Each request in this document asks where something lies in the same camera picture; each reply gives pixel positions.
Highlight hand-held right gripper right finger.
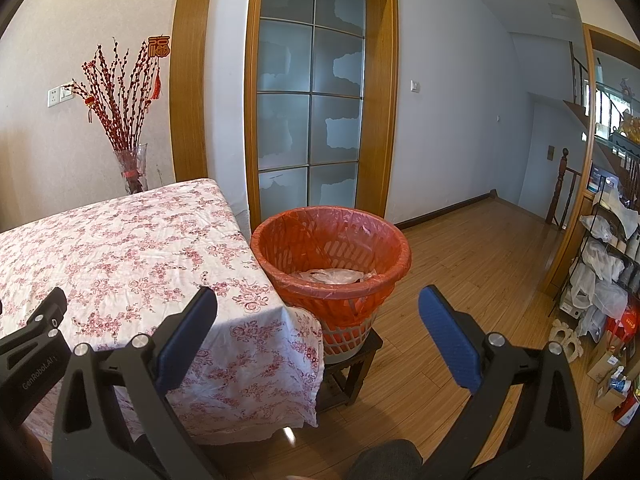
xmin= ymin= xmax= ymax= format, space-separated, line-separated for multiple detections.
xmin=418 ymin=285 xmax=586 ymax=480

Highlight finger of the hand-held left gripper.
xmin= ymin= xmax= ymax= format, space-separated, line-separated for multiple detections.
xmin=0 ymin=287 xmax=68 ymax=357

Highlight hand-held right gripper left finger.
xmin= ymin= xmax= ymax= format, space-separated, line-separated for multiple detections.
xmin=51 ymin=286 xmax=219 ymax=480

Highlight white plastic wastebasket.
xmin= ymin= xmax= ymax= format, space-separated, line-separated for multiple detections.
xmin=251 ymin=206 xmax=412 ymax=365

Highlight white plastic bag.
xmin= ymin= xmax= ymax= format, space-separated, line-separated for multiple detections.
xmin=292 ymin=267 xmax=377 ymax=287

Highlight floral tablecloth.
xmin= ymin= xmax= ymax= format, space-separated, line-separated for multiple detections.
xmin=0 ymin=178 xmax=325 ymax=446

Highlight dark wooden stool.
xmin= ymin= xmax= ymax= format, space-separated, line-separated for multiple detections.
xmin=316 ymin=332 xmax=385 ymax=413

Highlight beige ceramic figurines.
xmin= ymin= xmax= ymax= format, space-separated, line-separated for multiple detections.
xmin=550 ymin=317 xmax=586 ymax=362

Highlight person's dark trouser leg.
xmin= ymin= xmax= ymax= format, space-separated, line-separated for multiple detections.
xmin=345 ymin=439 xmax=424 ymax=480

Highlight small cardboard box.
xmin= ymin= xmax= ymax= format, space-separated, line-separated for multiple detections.
xmin=587 ymin=350 xmax=621 ymax=382
xmin=595 ymin=385 xmax=629 ymax=414

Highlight black metal shelf rack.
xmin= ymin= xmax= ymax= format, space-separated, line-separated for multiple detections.
xmin=554 ymin=180 xmax=640 ymax=346

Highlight clear glass vase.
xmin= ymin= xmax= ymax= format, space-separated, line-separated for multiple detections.
xmin=114 ymin=143 xmax=149 ymax=196

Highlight blue and white bottle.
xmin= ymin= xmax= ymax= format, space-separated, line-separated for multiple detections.
xmin=607 ymin=366 xmax=632 ymax=394

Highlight red berry branches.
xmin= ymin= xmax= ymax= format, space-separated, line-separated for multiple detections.
xmin=70 ymin=37 xmax=161 ymax=155

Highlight frosted glass door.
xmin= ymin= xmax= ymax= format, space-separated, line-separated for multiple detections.
xmin=257 ymin=0 xmax=367 ymax=228

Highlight golden ornament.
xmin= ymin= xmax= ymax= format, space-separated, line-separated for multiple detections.
xmin=617 ymin=112 xmax=640 ymax=144

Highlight red hanging tassel ornament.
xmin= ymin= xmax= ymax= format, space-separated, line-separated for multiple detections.
xmin=148 ymin=36 xmax=171 ymax=100

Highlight wooden partition frame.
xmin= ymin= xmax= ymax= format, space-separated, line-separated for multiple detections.
xmin=542 ymin=24 xmax=640 ymax=297

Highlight wooden stair newel post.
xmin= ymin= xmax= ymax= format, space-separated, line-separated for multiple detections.
xmin=546 ymin=148 xmax=583 ymax=226

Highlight wooden door frame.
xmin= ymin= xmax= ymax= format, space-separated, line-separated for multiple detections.
xmin=244 ymin=0 xmax=399 ymax=235

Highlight wooden wall pillar trim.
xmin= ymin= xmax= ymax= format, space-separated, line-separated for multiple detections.
xmin=169 ymin=0 xmax=218 ymax=187

